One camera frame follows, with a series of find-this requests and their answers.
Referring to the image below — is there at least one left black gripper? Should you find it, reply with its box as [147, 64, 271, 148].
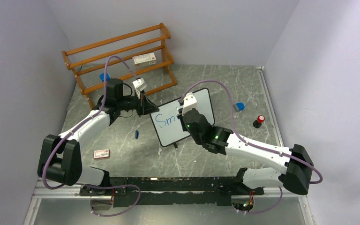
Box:
[117, 88, 158, 117]

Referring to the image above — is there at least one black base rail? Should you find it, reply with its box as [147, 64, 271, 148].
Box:
[79, 177, 264, 207]

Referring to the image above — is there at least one red white box on table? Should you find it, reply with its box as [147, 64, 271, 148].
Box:
[93, 149, 110, 159]

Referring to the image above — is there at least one orange wooden shelf rack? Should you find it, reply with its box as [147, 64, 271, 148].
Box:
[61, 22, 178, 108]

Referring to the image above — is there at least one red black bottle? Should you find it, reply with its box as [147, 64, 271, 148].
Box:
[253, 115, 265, 128]

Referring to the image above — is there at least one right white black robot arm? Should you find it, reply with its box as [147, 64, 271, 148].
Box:
[178, 108, 314, 195]

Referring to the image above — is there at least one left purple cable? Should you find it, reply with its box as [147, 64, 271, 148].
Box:
[42, 56, 140, 190]

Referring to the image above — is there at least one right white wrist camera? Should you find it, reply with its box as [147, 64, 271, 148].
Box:
[180, 92, 197, 115]

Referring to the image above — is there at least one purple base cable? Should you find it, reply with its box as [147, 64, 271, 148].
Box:
[85, 185, 142, 218]

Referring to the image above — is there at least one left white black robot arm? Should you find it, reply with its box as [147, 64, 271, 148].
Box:
[37, 78, 159, 195]

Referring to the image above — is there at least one blue cube on shelf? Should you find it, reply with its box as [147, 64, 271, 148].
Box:
[99, 73, 110, 82]

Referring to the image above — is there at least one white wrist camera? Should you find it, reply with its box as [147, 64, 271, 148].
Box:
[132, 78, 147, 97]
[180, 92, 197, 115]

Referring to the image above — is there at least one blue grey whiteboard eraser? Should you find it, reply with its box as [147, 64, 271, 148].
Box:
[233, 102, 245, 112]

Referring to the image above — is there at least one white whiteboard black frame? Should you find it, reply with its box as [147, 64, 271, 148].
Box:
[150, 88, 215, 147]

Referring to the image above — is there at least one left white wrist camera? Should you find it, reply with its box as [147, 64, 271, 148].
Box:
[132, 78, 147, 97]

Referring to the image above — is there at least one white red box on shelf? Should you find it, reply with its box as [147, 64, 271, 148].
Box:
[132, 52, 157, 68]

